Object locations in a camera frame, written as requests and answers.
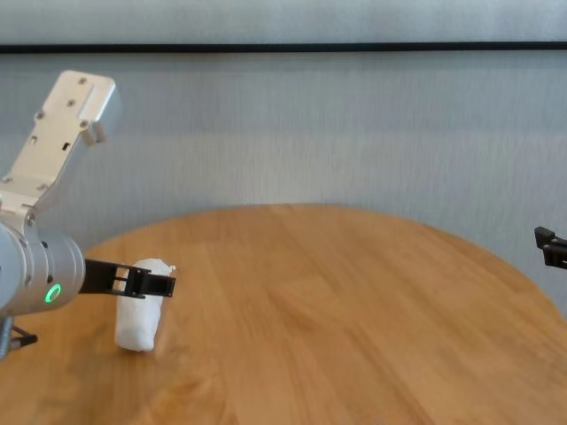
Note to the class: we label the black horizontal wall rail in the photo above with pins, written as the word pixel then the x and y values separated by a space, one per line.
pixel 283 47

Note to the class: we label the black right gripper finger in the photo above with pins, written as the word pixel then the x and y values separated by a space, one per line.
pixel 551 248

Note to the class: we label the white plastic-wrapped sandbag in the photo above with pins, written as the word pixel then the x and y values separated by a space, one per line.
pixel 137 319

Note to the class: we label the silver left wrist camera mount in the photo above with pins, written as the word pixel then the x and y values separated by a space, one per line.
pixel 57 150

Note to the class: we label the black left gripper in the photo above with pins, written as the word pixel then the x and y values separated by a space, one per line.
pixel 104 279

